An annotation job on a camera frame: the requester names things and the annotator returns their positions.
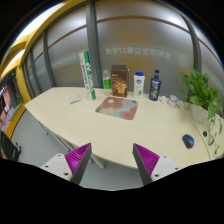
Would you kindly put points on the dark blue pump bottle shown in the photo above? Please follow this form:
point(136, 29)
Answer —
point(155, 87)

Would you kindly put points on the small white jar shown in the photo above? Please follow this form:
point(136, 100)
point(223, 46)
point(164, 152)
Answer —
point(172, 101)

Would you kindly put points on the blue and black computer mouse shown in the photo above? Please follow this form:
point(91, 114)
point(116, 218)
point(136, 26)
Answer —
point(188, 141)

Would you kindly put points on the small crumpled white wrapper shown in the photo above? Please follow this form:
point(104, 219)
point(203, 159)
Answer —
point(163, 99)

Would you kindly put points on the black chair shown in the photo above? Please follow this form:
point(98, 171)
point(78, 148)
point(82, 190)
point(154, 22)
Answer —
point(9, 148)

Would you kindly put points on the clear bottle with green label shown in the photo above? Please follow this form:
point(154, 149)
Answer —
point(106, 83)

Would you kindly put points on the small white patterned packet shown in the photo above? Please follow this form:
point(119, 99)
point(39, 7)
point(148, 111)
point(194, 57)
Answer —
point(75, 99)

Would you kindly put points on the white green shuttlecock tube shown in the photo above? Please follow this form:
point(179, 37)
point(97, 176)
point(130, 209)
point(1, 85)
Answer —
point(87, 75)

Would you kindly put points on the white bottle with blue cap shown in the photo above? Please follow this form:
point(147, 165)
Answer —
point(139, 86)

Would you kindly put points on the brown snack box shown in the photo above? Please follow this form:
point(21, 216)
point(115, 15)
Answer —
point(119, 81)

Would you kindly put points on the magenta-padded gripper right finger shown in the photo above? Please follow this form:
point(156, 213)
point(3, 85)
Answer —
point(146, 160)

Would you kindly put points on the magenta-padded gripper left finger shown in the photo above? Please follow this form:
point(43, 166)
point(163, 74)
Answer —
point(78, 160)

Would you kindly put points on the wall display screen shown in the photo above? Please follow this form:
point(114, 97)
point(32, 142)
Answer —
point(7, 100)

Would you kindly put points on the grey metal table leg frame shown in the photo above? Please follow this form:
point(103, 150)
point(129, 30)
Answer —
point(98, 162)

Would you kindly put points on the floral pastel mouse pad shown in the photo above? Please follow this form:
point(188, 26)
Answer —
point(117, 108)

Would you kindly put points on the green plant in white pot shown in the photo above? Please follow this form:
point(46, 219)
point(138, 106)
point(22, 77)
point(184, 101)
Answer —
point(199, 96)

